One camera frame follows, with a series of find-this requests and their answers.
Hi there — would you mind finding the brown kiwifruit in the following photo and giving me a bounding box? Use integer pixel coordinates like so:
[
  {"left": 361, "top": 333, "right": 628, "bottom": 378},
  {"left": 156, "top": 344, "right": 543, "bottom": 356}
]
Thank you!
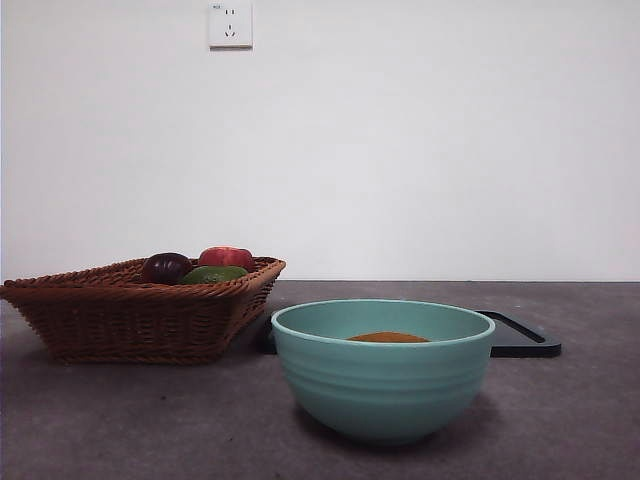
[{"left": 344, "top": 329, "right": 432, "bottom": 344}]

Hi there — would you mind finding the teal ribbed bowl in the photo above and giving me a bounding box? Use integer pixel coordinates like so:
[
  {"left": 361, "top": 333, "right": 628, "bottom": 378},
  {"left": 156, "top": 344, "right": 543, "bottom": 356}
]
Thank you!
[{"left": 271, "top": 298, "right": 497, "bottom": 447}]

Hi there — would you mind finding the red apple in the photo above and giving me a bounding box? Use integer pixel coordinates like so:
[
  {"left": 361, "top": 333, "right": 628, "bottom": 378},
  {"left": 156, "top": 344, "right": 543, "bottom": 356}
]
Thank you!
[{"left": 198, "top": 245, "right": 255, "bottom": 273}]

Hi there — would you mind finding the green fruit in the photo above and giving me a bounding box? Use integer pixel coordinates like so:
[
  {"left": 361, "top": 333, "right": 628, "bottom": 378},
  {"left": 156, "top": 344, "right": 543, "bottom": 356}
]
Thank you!
[{"left": 179, "top": 265, "right": 250, "bottom": 286}]

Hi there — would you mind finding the dark purple fruit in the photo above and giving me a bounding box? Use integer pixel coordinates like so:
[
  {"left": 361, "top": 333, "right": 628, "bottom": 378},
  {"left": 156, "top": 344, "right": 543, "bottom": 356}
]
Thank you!
[{"left": 141, "top": 252, "right": 194, "bottom": 284}]

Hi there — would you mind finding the brown wicker basket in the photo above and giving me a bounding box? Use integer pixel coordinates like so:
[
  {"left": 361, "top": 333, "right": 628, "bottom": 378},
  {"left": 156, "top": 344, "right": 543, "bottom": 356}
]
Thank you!
[{"left": 0, "top": 256, "right": 287, "bottom": 366}]

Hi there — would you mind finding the black rectangular tray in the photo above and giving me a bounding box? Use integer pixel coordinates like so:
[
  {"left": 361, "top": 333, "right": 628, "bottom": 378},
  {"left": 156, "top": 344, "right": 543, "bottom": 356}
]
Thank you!
[{"left": 252, "top": 309, "right": 562, "bottom": 359}]

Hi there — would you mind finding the white wall socket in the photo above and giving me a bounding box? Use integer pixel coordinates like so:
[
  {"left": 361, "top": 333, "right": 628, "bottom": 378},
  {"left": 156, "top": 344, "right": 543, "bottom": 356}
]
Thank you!
[{"left": 208, "top": 2, "right": 254, "bottom": 51}]

